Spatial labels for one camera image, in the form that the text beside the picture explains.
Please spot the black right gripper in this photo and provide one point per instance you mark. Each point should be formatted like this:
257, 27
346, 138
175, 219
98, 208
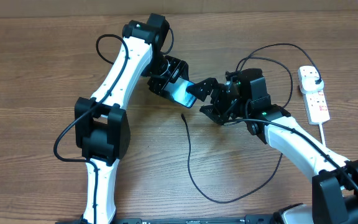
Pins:
220, 91

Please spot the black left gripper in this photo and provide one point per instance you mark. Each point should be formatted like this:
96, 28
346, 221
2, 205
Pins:
156, 85

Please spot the Samsung Galaxy smartphone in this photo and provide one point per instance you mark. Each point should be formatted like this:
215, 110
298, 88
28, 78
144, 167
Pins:
177, 92

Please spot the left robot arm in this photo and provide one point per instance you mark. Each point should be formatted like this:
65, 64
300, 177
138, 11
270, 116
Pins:
102, 127

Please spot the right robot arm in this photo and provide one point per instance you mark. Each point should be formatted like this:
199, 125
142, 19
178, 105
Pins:
334, 178

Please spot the white charger adapter plug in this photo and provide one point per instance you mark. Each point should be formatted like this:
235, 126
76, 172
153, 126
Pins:
309, 85

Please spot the cardboard back panel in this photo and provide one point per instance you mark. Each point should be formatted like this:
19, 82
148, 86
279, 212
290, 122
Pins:
60, 8

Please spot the white power strip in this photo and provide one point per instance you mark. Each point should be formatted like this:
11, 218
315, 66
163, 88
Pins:
315, 103

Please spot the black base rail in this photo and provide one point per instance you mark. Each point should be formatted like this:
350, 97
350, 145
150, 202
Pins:
248, 219

